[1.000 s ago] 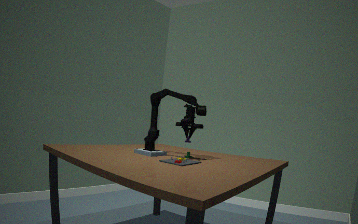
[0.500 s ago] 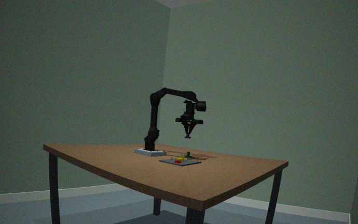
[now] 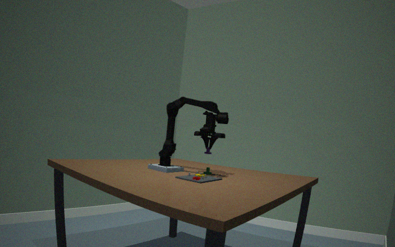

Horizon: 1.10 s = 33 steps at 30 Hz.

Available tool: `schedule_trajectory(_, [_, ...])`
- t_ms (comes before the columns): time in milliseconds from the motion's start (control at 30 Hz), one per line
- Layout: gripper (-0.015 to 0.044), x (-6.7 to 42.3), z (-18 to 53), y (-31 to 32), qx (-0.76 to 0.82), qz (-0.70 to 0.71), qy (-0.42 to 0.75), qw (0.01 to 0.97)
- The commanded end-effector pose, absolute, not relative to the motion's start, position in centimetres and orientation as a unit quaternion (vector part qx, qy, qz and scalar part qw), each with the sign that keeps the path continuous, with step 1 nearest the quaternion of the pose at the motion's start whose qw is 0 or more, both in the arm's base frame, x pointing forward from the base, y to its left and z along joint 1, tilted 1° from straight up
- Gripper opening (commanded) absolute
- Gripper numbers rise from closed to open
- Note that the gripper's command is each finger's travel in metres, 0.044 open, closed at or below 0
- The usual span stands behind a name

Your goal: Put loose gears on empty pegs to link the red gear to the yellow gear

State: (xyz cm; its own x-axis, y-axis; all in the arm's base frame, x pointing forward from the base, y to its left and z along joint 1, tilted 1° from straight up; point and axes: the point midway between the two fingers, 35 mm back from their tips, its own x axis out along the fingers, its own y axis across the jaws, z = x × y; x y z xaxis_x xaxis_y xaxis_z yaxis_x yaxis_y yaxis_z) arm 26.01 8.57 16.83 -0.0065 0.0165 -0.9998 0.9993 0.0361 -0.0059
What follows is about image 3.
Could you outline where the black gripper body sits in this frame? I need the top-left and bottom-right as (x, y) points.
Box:
(194, 122), (226, 138)

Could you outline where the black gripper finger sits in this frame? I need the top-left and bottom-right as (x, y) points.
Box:
(209, 138), (218, 150)
(201, 137), (210, 149)

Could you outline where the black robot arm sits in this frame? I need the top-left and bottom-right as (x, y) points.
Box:
(158, 97), (229, 166)

